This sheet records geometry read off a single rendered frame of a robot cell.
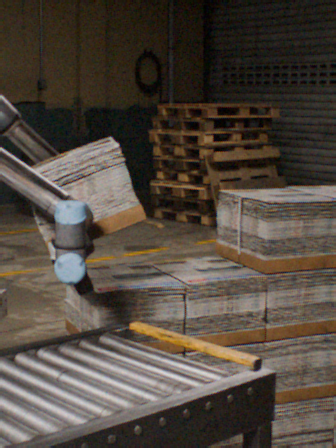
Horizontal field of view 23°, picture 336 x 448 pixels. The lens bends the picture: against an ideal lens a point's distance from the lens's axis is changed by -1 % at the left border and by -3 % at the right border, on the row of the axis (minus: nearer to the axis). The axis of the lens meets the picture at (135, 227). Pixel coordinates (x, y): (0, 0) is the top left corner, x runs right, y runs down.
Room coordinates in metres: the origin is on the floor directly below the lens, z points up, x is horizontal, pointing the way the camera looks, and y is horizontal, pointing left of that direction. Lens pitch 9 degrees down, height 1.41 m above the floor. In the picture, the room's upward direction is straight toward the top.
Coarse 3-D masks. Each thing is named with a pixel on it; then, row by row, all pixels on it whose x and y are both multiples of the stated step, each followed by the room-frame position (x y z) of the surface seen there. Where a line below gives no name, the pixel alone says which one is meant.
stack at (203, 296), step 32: (96, 288) 2.49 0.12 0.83; (128, 288) 2.49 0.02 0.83; (160, 288) 2.52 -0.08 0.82; (192, 288) 2.56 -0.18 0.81; (224, 288) 2.60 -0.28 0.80; (256, 288) 2.64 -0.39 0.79; (288, 288) 2.69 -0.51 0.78; (320, 288) 2.74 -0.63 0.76; (96, 320) 2.47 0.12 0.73; (128, 320) 2.49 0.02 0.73; (160, 320) 2.52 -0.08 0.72; (192, 320) 2.56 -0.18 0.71; (224, 320) 2.60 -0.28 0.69; (256, 320) 2.64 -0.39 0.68; (288, 320) 2.69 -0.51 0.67; (320, 320) 2.73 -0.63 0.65; (192, 352) 2.57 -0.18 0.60; (256, 352) 2.64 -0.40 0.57; (288, 352) 2.68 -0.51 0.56; (320, 352) 2.72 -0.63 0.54; (288, 384) 2.69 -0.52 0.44; (320, 384) 2.73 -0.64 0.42; (288, 416) 2.69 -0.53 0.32; (320, 416) 2.73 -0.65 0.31
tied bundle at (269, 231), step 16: (224, 208) 2.95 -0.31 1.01; (240, 208) 2.83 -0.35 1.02; (256, 208) 2.73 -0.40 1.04; (272, 208) 2.66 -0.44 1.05; (288, 208) 2.68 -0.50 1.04; (304, 208) 2.70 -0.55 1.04; (320, 208) 2.73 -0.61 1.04; (224, 224) 2.95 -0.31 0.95; (240, 224) 2.83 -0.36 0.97; (256, 224) 2.72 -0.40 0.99; (272, 224) 2.66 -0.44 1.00; (288, 224) 2.69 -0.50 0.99; (304, 224) 2.71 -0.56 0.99; (320, 224) 2.73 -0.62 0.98; (224, 240) 2.95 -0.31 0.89; (240, 240) 2.83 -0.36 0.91; (256, 240) 2.73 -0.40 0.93; (272, 240) 2.66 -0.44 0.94; (288, 240) 2.68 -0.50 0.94; (304, 240) 2.71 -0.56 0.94; (320, 240) 2.73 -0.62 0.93; (256, 256) 2.71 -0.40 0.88; (272, 256) 2.66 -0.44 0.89; (288, 256) 2.69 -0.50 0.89; (304, 256) 2.71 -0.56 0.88
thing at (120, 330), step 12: (120, 324) 2.18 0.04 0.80; (60, 336) 2.06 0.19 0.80; (72, 336) 2.06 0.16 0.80; (84, 336) 2.06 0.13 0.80; (96, 336) 2.08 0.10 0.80; (120, 336) 2.13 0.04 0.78; (12, 348) 1.95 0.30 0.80; (24, 348) 1.95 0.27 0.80; (36, 348) 1.96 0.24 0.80; (12, 360) 1.91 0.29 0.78
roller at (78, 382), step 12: (24, 360) 1.88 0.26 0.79; (36, 360) 1.86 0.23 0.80; (36, 372) 1.83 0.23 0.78; (48, 372) 1.80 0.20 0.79; (60, 372) 1.78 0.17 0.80; (72, 372) 1.78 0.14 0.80; (72, 384) 1.73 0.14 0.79; (84, 384) 1.71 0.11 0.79; (96, 384) 1.70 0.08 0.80; (96, 396) 1.67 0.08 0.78; (108, 396) 1.65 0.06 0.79; (120, 396) 1.63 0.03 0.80; (132, 396) 1.62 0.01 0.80; (120, 408) 1.61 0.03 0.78
